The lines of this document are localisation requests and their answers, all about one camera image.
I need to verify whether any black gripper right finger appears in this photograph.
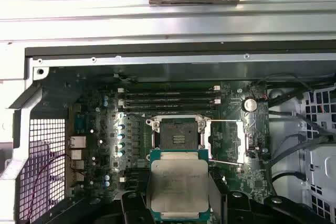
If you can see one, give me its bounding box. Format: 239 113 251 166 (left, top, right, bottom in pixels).
209 175 333 224

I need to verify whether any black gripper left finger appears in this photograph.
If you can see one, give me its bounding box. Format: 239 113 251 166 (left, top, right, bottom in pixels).
48 191 152 224

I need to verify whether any silver-topped CPU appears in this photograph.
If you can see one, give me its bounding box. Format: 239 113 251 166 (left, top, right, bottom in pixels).
146 149 211 221

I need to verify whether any thin wire locking lever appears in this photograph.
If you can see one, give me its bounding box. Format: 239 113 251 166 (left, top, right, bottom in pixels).
122 113 215 121

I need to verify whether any white-latched RAM slot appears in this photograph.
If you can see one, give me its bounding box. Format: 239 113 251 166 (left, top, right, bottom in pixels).
117 85 222 97
118 176 148 187
117 98 222 110

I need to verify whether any CPU socket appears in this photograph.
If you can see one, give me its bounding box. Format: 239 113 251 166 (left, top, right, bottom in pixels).
145 114 211 153

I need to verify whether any black-latched RAM slot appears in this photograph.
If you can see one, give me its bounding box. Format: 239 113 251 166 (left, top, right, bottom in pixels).
123 97 216 104
123 110 215 116

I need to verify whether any green motherboard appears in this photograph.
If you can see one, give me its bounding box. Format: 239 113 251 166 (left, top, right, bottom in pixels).
65 77 271 209

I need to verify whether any silver metal disk cage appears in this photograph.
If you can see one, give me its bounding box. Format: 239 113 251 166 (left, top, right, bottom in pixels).
299 84 336 222

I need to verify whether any round coin battery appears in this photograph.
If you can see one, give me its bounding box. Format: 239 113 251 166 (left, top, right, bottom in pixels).
241 97 258 112

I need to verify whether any black open PC case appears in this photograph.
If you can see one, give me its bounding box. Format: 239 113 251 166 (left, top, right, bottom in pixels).
0 39 336 224

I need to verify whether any black cable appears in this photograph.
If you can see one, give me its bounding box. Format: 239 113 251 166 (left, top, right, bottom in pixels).
270 171 308 192

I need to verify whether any thin red wire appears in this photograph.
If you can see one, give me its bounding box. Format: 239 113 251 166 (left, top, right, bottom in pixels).
26 154 68 221

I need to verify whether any grey flat cable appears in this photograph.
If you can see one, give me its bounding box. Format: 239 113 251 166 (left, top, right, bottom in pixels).
295 112 336 154

